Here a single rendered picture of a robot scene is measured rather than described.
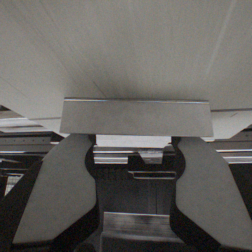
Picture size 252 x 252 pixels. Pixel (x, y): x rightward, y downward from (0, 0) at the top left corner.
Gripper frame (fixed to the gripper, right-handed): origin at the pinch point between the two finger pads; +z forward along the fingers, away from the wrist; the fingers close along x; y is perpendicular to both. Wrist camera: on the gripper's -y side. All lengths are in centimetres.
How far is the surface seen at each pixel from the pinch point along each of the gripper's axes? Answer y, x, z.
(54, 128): 2.3, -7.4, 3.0
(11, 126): 7.8, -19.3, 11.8
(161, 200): 51, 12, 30
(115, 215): 12.3, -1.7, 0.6
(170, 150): 21.4, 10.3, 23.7
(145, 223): 12.3, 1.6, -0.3
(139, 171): 22.2, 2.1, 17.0
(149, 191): 50, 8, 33
